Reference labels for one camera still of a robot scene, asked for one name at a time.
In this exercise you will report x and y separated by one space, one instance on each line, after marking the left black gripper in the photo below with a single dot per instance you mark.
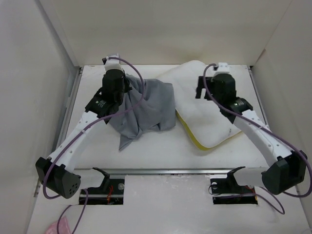
127 87

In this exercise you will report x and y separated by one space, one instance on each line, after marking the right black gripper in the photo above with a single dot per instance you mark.
200 87

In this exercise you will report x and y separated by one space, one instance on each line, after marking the grey pillowcase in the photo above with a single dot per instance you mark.
148 106

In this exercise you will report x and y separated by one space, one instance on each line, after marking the white pillow yellow edge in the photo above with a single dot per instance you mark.
201 119

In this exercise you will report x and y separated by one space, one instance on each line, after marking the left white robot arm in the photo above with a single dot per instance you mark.
56 172

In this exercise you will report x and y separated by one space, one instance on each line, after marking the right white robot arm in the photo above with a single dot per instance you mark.
286 166

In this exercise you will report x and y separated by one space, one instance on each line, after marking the pink cloth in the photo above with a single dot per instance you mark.
63 227

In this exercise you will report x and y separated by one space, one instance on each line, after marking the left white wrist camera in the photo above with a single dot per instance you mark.
111 62

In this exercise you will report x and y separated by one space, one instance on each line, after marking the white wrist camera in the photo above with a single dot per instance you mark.
111 62
221 68

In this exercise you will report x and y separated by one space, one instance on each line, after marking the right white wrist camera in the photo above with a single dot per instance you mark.
221 68

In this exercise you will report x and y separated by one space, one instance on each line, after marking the metal rail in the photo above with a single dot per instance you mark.
185 171

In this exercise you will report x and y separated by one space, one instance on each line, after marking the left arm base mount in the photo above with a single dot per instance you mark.
107 187

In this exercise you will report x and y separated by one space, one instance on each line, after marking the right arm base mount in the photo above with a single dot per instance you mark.
224 187

